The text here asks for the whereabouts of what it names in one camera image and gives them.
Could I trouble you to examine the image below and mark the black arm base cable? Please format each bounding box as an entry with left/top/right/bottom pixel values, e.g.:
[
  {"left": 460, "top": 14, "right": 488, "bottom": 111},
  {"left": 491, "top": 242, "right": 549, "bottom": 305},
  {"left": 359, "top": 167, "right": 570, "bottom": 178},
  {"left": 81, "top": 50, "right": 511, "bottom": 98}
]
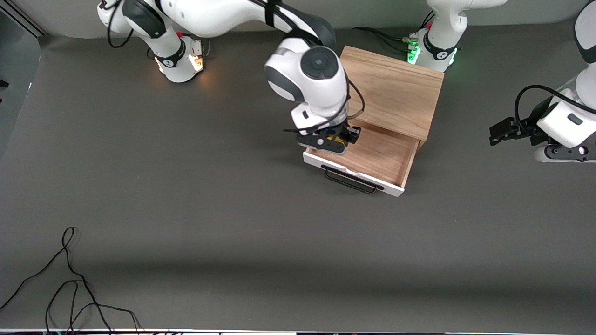
[
  {"left": 106, "top": 0, "right": 213, "bottom": 58},
  {"left": 352, "top": 11, "right": 436, "bottom": 53}
]

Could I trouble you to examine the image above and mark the white drawer with black handle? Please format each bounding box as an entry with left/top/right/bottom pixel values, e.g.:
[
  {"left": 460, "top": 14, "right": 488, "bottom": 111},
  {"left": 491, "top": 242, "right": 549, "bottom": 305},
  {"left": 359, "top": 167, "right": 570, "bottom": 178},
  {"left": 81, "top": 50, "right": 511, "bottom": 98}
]
[{"left": 303, "top": 119, "right": 420, "bottom": 198}]

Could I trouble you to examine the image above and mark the black left arm base cable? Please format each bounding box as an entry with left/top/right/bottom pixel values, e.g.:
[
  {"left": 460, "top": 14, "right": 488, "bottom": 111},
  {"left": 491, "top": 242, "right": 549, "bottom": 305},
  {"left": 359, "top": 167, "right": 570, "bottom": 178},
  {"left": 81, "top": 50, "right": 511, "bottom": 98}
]
[{"left": 352, "top": 11, "right": 436, "bottom": 53}]

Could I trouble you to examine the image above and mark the thin black cable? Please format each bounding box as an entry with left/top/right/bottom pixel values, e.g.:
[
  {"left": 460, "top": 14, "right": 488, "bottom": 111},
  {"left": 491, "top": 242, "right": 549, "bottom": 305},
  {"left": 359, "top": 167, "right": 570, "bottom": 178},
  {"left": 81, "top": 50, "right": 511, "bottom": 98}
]
[
  {"left": 45, "top": 281, "right": 142, "bottom": 335},
  {"left": 0, "top": 227, "right": 115, "bottom": 335}
]

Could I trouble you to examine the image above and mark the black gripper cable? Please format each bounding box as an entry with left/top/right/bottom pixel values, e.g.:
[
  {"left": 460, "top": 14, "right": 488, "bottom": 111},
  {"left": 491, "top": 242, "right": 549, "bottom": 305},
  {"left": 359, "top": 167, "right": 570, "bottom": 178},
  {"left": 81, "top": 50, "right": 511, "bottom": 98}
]
[
  {"left": 282, "top": 78, "right": 365, "bottom": 135},
  {"left": 514, "top": 85, "right": 596, "bottom": 136}
]

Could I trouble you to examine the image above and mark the wooden drawer cabinet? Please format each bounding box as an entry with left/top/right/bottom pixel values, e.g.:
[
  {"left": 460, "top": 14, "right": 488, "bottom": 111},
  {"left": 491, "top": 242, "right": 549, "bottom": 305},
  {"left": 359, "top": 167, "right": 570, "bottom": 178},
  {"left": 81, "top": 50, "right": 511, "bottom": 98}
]
[{"left": 339, "top": 45, "right": 445, "bottom": 150}]

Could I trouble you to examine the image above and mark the black right arm base cable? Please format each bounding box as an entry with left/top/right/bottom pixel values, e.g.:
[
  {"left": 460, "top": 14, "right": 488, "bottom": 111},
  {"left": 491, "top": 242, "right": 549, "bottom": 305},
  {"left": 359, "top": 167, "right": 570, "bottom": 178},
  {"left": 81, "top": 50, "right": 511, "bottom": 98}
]
[{"left": 106, "top": 0, "right": 213, "bottom": 58}]

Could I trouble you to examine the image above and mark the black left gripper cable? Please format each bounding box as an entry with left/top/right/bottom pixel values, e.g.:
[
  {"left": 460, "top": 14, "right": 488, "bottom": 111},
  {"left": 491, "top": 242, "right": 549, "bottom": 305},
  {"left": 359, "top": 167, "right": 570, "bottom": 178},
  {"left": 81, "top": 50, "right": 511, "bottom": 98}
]
[{"left": 514, "top": 85, "right": 596, "bottom": 136}]

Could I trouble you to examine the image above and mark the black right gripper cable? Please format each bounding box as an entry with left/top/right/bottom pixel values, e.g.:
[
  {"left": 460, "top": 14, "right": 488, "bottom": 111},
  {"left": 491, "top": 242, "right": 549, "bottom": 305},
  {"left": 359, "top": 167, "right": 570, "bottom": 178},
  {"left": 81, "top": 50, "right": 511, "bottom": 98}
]
[{"left": 282, "top": 78, "right": 365, "bottom": 135}]

